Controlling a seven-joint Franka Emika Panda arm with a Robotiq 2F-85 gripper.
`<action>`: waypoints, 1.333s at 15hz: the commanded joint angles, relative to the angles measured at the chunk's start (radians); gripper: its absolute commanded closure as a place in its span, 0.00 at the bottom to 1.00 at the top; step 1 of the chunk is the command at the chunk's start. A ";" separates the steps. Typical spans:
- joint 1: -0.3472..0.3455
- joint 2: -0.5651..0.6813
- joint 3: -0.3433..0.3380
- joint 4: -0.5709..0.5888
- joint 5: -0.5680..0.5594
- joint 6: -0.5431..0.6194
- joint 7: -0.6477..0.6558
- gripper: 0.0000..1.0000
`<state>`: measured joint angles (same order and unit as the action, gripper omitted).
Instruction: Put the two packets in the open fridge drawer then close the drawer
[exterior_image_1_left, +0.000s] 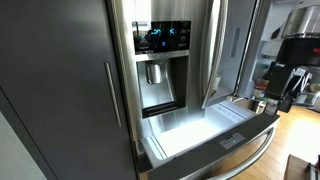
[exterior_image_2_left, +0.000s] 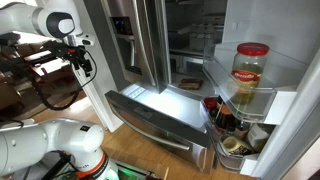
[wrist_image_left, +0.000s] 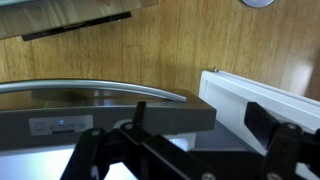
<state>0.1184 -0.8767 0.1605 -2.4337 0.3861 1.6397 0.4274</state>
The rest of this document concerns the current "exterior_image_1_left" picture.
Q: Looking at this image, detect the glass jar red lid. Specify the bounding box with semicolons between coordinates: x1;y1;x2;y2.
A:
253;82;268;100

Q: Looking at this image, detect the tall grey cabinet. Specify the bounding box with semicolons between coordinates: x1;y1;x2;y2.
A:
0;0;138;180

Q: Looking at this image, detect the silver fridge door handle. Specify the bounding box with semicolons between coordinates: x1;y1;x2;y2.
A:
200;0;230;110

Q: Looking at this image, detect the silver cabinet handle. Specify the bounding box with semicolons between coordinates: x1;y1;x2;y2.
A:
104;61;123;128

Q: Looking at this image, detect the white door shelf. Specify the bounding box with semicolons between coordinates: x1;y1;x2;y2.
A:
259;39;285;62

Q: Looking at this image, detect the stainless steel fridge drawer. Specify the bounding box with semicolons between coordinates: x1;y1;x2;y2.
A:
135;99;281;180

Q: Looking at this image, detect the brown wooden board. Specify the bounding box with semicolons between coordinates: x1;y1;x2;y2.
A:
284;153;314;180

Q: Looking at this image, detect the grey drawer control sticker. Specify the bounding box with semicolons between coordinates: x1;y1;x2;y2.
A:
218;132;246;150

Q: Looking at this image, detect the black fridge display panel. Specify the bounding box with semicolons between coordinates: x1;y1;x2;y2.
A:
131;20;192;56

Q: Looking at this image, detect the white background container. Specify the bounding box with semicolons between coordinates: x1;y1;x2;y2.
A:
294;92;318;108

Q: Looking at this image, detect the open white fridge door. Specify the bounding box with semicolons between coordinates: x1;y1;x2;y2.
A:
233;0;291;104

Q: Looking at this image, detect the curved silver drawer handle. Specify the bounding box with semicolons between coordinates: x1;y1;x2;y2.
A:
205;125;278;180

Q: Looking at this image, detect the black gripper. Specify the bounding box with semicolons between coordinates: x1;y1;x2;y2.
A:
264;61;296;118

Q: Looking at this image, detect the silver water dispenser nozzle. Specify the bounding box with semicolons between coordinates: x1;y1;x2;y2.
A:
145;61;167;85

